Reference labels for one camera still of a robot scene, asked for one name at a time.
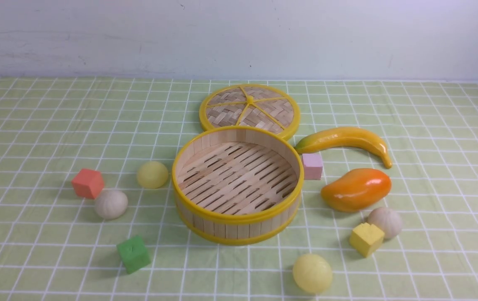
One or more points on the yellow bun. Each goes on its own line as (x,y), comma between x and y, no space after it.
(312,273)
(152,175)

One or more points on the white bun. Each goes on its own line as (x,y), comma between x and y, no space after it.
(386,219)
(111,204)

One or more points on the yellow bun front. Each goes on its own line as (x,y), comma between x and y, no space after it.
(312,273)

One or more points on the bamboo steamer tray yellow rim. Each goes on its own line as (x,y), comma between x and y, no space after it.
(237,185)

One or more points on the woven bamboo steamer lid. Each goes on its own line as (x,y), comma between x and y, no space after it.
(254,105)

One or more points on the pink cube block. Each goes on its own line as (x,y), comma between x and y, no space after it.
(313,166)

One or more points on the yellow toy banana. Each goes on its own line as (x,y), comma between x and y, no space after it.
(345,137)

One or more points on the orange toy mango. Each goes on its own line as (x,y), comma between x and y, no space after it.
(356,190)

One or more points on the green cube block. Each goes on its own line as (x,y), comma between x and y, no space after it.
(133,254)

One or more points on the red cube block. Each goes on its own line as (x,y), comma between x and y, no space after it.
(88,183)

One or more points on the yellow cube block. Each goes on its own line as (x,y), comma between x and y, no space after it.
(366,238)

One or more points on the green checked tablecloth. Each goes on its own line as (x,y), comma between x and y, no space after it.
(54,247)

